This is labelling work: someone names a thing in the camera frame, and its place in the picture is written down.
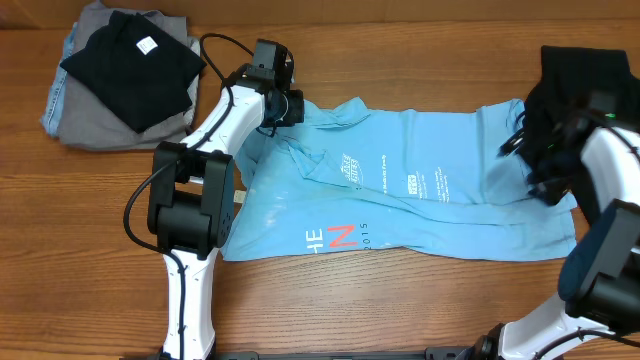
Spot light blue printed t-shirt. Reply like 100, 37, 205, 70
222, 98, 576, 262

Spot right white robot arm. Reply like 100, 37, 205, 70
443, 91, 639, 359

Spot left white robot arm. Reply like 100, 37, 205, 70
123, 39, 304, 359

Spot black garment on right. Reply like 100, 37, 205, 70
522, 45, 639, 224

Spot folded black shirt with tag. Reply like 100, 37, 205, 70
61, 11, 205, 133

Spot folded light blue jeans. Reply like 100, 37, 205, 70
40, 23, 77, 138

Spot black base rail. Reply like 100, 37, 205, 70
119, 344, 564, 360

